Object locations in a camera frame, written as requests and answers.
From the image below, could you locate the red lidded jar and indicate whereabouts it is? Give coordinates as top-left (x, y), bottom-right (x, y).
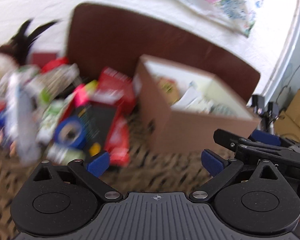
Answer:
top-left (36, 63), bottom-right (79, 100)

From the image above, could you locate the pink capped black marker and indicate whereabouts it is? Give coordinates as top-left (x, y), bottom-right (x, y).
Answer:
top-left (74, 84), bottom-right (102, 156)

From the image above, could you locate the red shallow tray box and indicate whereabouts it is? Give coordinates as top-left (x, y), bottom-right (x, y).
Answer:
top-left (47, 84), bottom-right (131, 167)

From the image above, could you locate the black tripod stand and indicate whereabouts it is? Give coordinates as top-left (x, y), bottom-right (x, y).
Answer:
top-left (251, 94), bottom-right (279, 135)

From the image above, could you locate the packaged brown insole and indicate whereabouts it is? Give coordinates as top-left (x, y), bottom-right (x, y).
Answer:
top-left (157, 77), bottom-right (180, 106)

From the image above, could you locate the white green tube bottle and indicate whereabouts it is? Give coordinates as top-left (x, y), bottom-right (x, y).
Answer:
top-left (36, 100), bottom-right (65, 145)

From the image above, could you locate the white floral insole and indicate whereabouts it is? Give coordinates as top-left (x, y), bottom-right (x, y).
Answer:
top-left (171, 81), bottom-right (238, 116)

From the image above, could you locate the large brown cardboard box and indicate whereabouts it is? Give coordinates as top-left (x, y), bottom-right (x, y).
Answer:
top-left (133, 55), bottom-right (260, 153)

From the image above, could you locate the small green box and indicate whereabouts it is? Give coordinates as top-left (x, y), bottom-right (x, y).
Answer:
top-left (46, 143), bottom-right (85, 165)

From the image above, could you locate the open cardboard box at right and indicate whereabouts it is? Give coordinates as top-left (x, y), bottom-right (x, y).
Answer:
top-left (274, 89), bottom-right (300, 142)

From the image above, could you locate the dark feather duster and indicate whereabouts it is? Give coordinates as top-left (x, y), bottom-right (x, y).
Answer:
top-left (0, 18), bottom-right (59, 66)

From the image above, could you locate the red plastic packet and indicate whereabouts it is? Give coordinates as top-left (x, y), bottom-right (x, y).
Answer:
top-left (103, 68), bottom-right (136, 167)

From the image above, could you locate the blue tape roll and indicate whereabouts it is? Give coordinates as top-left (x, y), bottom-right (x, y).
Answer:
top-left (53, 116), bottom-right (86, 150)

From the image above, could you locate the clear plastic bag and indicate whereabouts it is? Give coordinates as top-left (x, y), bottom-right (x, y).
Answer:
top-left (5, 65), bottom-right (41, 165)

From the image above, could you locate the dark brown headboard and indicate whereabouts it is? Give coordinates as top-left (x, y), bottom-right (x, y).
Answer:
top-left (66, 3), bottom-right (260, 101)

